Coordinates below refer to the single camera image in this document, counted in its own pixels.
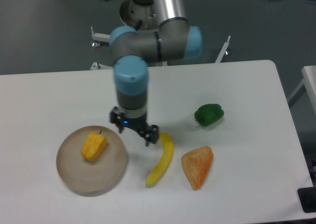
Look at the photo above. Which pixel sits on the yellow toy pepper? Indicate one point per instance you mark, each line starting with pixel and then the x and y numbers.
pixel 93 146

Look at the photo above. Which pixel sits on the beige round plate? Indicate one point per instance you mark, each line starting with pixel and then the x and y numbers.
pixel 91 178

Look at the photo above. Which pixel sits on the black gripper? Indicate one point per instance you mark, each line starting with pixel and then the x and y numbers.
pixel 137 123

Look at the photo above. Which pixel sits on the black device at table edge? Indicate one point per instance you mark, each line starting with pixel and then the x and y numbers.
pixel 307 197

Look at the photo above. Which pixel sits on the orange toy bread slice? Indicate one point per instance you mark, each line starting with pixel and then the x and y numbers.
pixel 196 164

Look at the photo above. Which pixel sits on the white side table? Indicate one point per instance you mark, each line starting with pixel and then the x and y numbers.
pixel 307 84

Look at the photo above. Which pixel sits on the green toy pepper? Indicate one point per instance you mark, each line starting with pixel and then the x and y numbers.
pixel 208 114

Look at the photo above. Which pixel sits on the yellow toy banana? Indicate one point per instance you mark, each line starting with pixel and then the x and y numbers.
pixel 160 168

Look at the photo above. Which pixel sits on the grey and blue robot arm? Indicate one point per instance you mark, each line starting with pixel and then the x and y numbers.
pixel 162 33

